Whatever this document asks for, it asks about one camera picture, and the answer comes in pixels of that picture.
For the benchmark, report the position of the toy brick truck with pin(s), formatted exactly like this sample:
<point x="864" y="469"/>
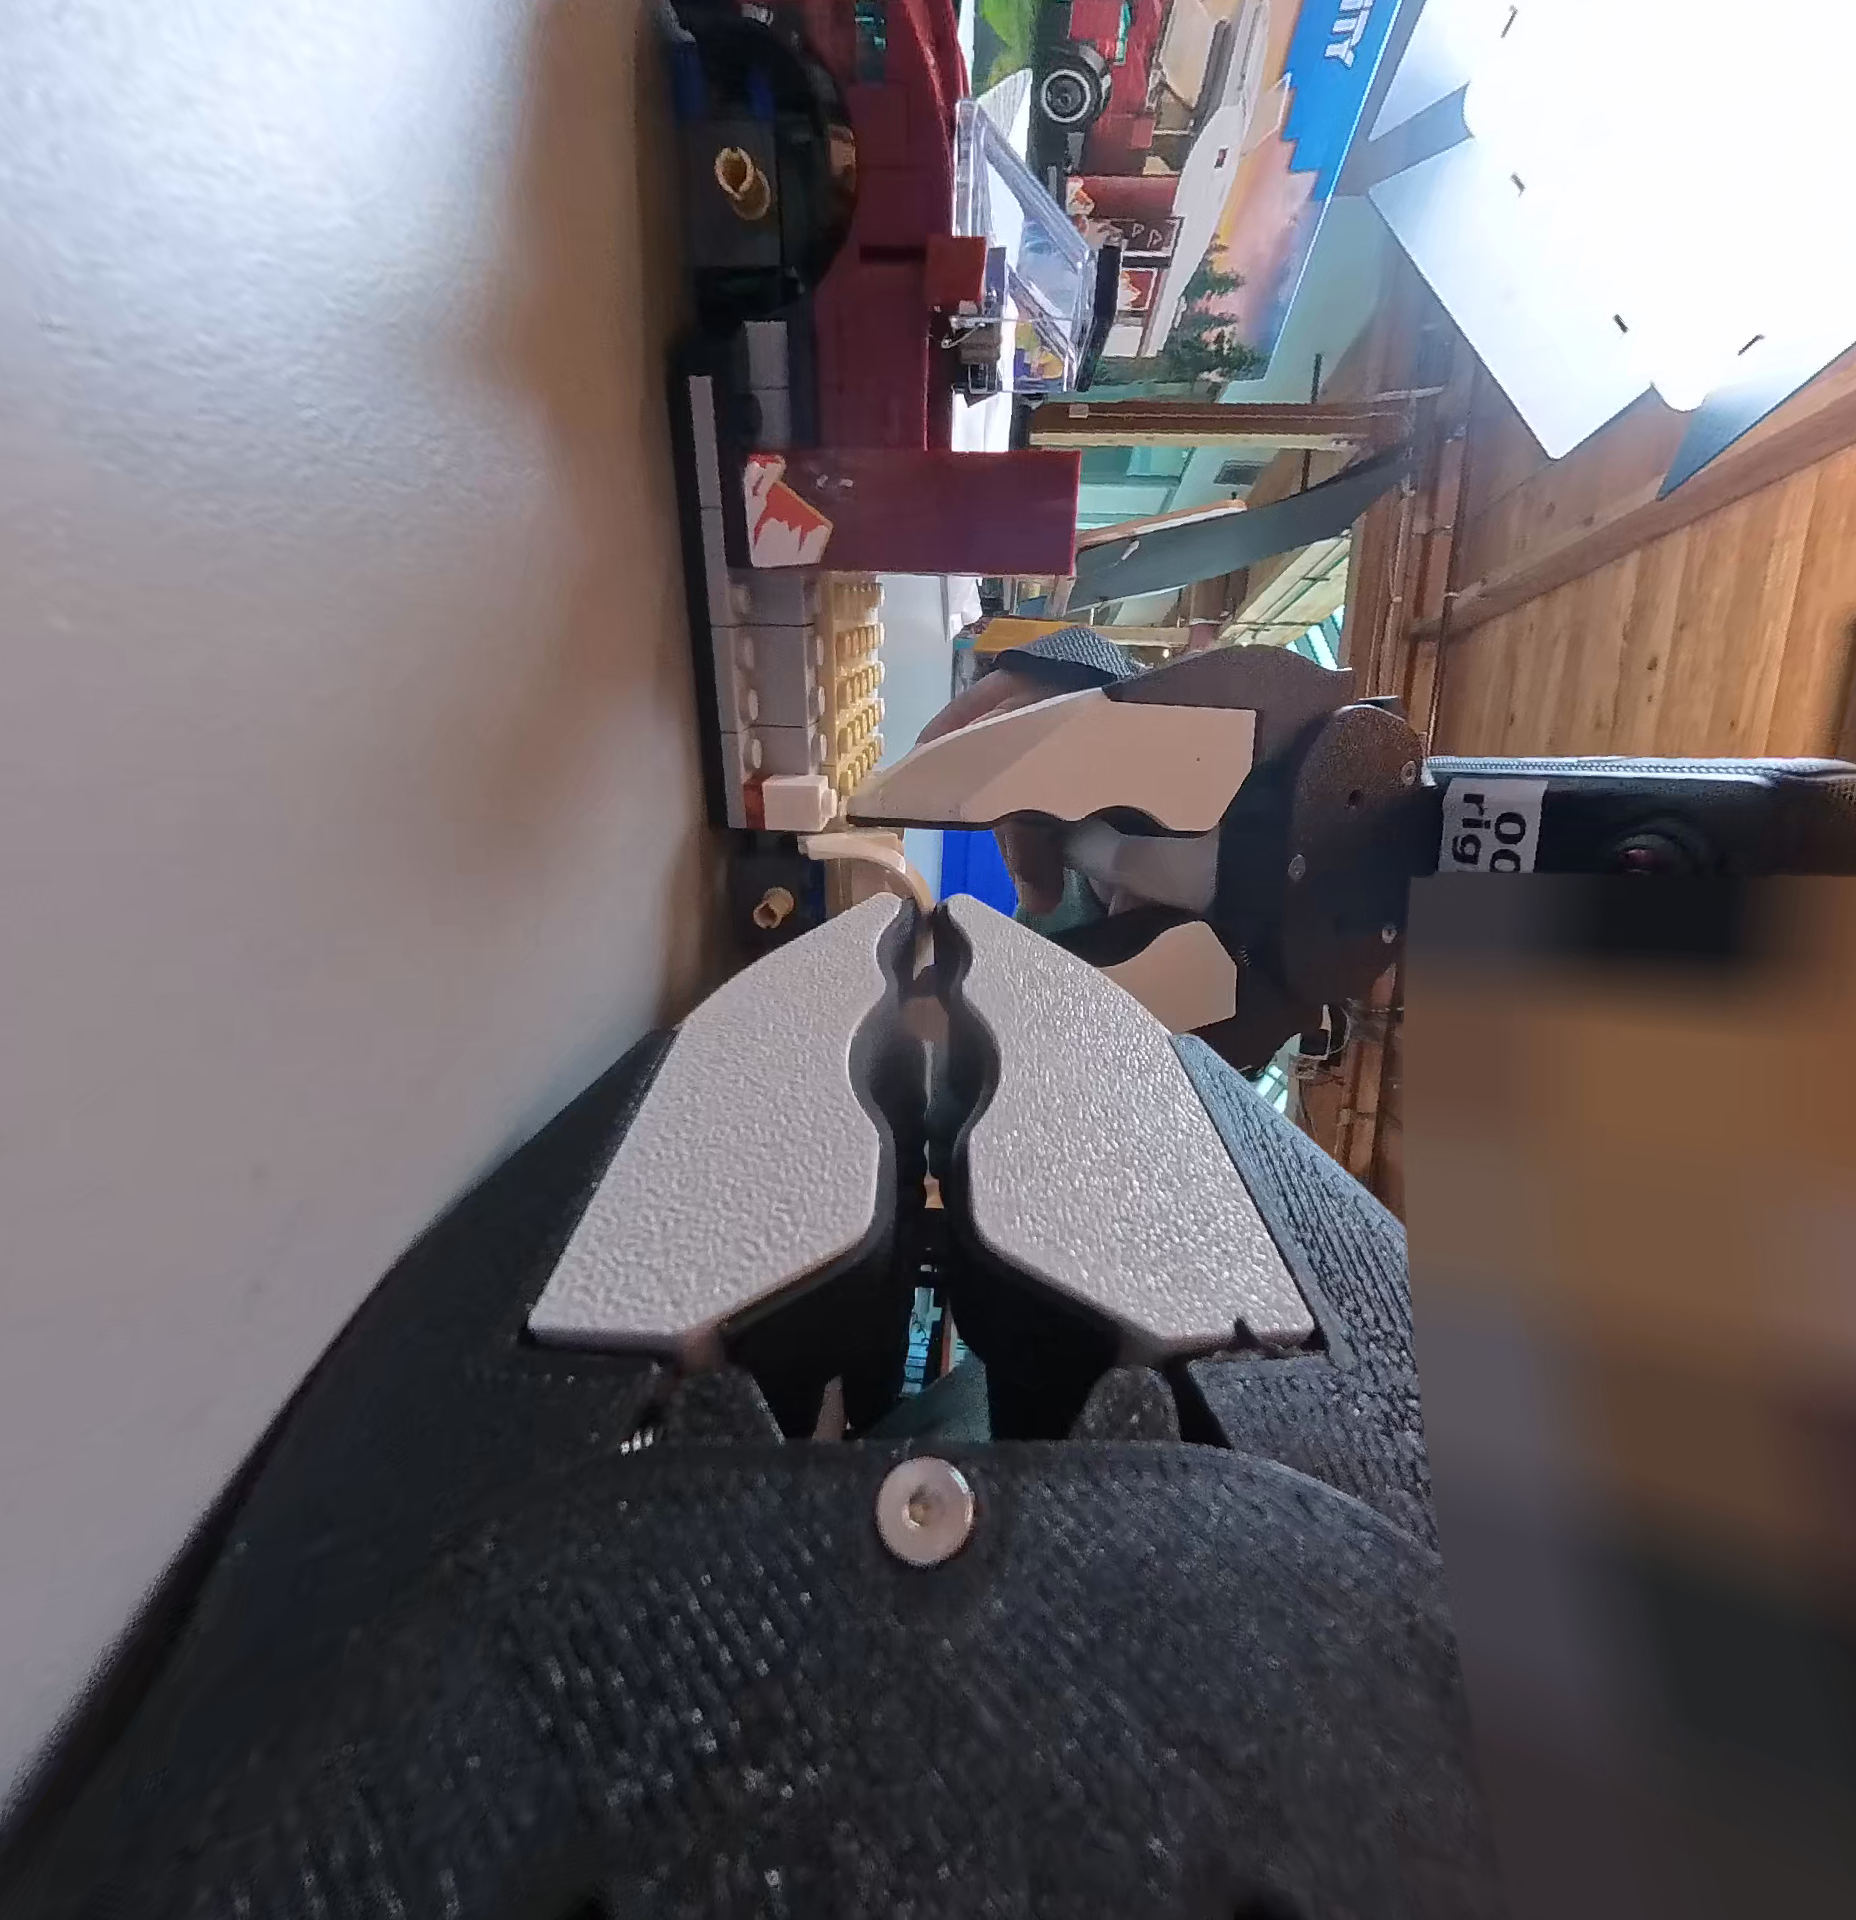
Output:
<point x="882" y="495"/>

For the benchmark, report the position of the white wheel arch brick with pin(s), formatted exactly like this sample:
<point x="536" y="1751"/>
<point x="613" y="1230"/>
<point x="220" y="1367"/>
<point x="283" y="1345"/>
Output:
<point x="852" y="847"/>

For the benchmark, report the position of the blue toy set box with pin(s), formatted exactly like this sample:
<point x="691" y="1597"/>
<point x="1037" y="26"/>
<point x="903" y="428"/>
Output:
<point x="1214" y="179"/>

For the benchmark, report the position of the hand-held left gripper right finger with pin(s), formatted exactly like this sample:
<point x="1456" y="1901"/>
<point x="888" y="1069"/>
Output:
<point x="1123" y="1171"/>

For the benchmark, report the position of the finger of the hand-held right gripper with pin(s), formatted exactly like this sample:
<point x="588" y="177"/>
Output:
<point x="1191" y="968"/>
<point x="1077" y="765"/>

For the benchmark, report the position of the overhead light panel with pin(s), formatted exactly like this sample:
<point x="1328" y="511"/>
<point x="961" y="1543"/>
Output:
<point x="1616" y="197"/>

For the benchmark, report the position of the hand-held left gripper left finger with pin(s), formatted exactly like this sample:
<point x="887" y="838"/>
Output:
<point x="721" y="1171"/>

